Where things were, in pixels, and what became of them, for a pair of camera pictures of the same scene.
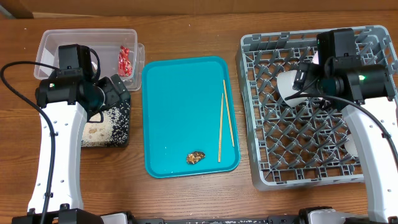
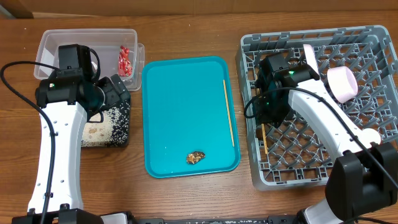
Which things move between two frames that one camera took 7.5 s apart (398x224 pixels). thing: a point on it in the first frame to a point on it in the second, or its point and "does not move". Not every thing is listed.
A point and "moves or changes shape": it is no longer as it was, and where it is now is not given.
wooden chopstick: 221,108 to 264,139
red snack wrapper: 124,66 does not move
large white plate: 285,83 moves or changes shape
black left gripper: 114,96 does not move
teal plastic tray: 181,104 does not move
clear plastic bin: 119,53 does not move
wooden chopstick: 229,111 does not move
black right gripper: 305,79 to 262,117
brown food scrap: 194,157 does not move
